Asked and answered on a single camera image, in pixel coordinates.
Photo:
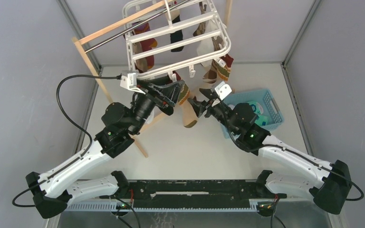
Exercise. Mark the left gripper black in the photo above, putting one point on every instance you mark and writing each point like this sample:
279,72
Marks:
168,93

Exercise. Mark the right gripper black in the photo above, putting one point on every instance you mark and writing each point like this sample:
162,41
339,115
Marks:
199,108

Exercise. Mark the white plastic sock hanger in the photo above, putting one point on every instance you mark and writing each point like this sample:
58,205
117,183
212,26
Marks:
187,26

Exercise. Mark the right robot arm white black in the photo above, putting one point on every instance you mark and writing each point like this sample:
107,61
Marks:
243,115

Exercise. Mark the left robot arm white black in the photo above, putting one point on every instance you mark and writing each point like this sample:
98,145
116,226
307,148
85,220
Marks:
58,188

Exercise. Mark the white sock black stripes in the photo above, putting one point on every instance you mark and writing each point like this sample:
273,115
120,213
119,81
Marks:
150,118

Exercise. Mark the red cuff tan sock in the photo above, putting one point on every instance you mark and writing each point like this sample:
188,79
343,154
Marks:
146,63

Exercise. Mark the navy sock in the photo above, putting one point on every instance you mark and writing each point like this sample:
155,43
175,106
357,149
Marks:
177,36

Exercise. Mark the blue plastic basket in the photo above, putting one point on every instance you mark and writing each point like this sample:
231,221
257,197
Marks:
265,98

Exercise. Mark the green white sock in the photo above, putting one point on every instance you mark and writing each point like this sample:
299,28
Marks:
261,119

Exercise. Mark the dark argyle sock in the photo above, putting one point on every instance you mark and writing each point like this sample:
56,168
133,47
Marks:
202,26

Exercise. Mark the metal rack rod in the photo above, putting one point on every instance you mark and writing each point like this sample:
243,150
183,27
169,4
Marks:
141,22

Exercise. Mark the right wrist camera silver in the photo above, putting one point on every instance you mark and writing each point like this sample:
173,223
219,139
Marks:
222,90

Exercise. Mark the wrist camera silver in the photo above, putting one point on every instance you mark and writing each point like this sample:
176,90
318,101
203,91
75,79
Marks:
129,81
222,90

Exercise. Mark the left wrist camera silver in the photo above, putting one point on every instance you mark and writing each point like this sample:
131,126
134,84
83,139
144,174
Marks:
129,81

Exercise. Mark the left camera cable black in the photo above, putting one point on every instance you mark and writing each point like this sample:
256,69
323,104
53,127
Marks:
75,97

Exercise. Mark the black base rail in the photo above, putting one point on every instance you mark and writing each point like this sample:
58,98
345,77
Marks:
196,194

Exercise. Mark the wooden drying rack frame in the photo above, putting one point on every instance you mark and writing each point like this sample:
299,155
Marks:
132,12

